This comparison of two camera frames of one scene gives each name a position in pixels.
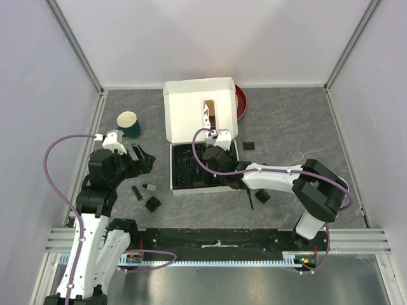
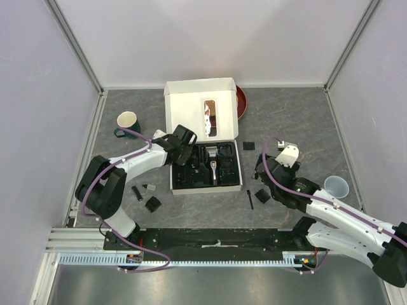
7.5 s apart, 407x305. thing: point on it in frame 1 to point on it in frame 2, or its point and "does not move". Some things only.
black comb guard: x=152 y=204 does not move
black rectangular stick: x=137 y=193 does not move
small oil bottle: x=150 y=187 does not move
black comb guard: x=262 y=196 does not move
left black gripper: x=143 y=165 to x=186 y=156
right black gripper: x=227 y=153 to x=293 y=171
